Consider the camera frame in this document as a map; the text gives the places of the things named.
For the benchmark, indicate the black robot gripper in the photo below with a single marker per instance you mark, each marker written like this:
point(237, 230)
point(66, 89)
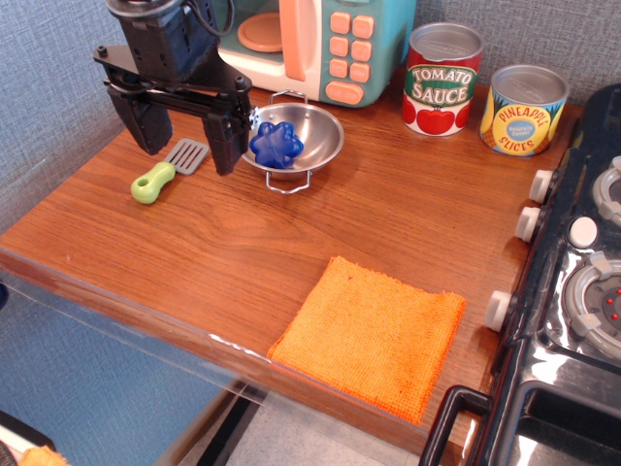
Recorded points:
point(171, 45)

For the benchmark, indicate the orange cloth napkin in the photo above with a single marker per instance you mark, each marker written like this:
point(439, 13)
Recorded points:
point(372, 337)

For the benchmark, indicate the blue flower-shaped toy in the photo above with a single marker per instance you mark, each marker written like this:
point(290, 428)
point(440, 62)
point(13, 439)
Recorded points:
point(276, 145)

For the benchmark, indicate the toy microwave teal and pink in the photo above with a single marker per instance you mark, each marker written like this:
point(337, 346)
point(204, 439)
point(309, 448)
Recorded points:
point(336, 52)

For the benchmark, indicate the tomato sauce can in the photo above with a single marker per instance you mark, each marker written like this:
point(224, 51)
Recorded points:
point(442, 70)

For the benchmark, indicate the pineapple slices can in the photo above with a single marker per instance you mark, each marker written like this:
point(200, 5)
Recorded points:
point(523, 109)

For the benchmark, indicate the white stove knob middle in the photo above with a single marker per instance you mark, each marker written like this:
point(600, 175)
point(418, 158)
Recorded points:
point(527, 223)

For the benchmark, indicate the white stove knob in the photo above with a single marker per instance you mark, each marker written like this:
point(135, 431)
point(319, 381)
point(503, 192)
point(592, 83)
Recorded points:
point(527, 223)
point(496, 310)
point(539, 185)

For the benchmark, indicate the white stove knob upper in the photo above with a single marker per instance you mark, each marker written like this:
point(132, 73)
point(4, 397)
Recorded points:
point(539, 185)

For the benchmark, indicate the white stove knob lower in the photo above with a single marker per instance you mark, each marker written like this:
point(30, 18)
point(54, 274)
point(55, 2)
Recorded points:
point(496, 310)

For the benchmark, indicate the orange fuzzy object bottom left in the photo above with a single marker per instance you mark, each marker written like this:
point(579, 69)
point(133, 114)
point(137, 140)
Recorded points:
point(42, 456)

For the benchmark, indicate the white round stove button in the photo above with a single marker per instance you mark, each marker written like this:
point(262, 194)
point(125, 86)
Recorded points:
point(583, 232)

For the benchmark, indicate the grey stove burner rear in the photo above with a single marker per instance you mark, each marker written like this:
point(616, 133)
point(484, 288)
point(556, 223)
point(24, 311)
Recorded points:
point(607, 207)

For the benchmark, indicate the grey stove burner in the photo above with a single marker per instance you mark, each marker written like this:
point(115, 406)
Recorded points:
point(592, 303)
point(607, 207)

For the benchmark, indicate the grey stove burner front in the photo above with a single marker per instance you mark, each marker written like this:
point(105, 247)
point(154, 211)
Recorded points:
point(592, 303)

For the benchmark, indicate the black toy stove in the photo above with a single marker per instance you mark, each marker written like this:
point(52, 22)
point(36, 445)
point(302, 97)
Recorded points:
point(556, 399)

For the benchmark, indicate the green-handled grey toy spatula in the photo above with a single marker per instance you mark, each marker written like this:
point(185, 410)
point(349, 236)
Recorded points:
point(183, 159)

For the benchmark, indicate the small steel bowl with handles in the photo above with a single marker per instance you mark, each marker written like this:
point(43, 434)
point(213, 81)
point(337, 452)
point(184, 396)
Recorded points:
point(321, 133)

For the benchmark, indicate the black oven door handle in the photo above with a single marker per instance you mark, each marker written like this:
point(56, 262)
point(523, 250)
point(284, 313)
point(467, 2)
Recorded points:
point(457, 399)

